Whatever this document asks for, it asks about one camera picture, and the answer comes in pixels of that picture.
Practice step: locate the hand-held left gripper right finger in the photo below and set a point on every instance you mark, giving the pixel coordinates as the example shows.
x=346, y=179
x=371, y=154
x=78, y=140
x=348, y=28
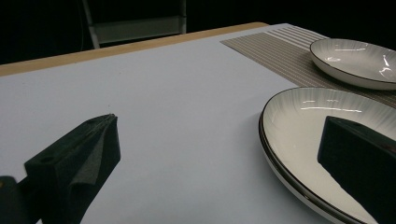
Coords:
x=364, y=161

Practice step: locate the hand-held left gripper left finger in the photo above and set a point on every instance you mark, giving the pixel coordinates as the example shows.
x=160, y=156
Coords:
x=71, y=161

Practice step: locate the white plate with dark rim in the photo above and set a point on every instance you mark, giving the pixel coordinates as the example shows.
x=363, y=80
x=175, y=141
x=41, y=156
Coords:
x=355, y=59
x=281, y=175
x=295, y=133

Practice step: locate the striped brown placemat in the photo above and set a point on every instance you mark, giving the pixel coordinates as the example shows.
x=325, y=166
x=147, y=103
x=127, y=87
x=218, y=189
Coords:
x=280, y=51

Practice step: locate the white metal stand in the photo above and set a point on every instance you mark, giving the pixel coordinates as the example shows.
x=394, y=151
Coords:
x=137, y=28

